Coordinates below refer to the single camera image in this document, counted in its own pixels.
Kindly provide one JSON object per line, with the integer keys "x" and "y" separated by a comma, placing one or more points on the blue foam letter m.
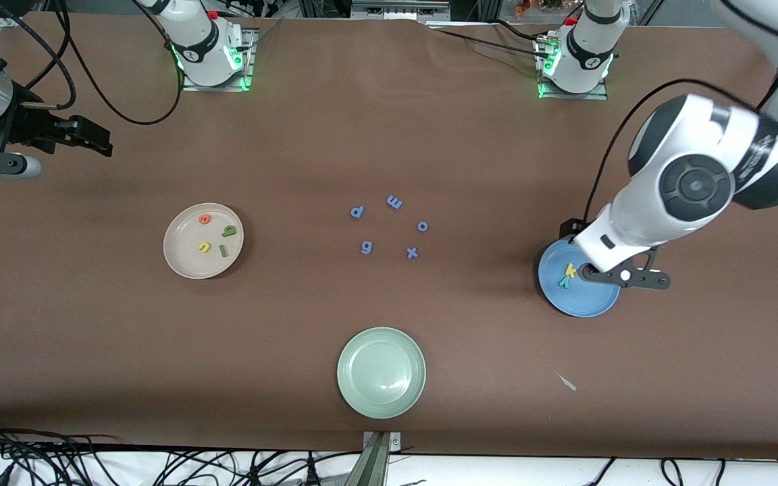
{"x": 394, "y": 202}

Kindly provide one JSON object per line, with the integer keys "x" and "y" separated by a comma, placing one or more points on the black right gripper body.
{"x": 28, "y": 127}

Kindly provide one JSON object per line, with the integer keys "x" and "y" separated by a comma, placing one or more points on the orange background object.
{"x": 531, "y": 7}

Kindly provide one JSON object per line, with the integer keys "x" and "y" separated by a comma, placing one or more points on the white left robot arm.
{"x": 693, "y": 185}

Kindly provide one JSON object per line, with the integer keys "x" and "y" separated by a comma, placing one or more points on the blue foam letter p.
{"x": 354, "y": 216}

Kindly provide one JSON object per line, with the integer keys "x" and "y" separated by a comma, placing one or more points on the green round plate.
{"x": 381, "y": 372}

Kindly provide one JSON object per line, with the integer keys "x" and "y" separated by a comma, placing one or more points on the green foam letter q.
{"x": 231, "y": 233}

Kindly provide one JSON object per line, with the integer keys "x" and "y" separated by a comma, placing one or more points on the small white paper scrap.
{"x": 566, "y": 382}

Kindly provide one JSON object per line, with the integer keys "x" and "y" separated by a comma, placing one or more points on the blue round plate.
{"x": 578, "y": 300}

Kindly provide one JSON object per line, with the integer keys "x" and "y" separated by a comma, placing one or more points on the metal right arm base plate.
{"x": 247, "y": 50}

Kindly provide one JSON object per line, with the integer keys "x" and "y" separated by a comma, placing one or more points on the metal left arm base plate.
{"x": 575, "y": 96}

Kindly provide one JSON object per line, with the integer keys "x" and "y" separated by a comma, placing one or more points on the beige brown round plate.
{"x": 186, "y": 260}

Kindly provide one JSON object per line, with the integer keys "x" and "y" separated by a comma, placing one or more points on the brown table cover sheet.
{"x": 389, "y": 135}

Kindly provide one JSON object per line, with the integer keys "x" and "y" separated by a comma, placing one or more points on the grey metal box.
{"x": 399, "y": 9}

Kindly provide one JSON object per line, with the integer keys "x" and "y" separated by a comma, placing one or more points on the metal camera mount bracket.
{"x": 377, "y": 459}

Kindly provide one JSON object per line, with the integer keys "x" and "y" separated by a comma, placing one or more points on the blue foam letter g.
{"x": 366, "y": 252}

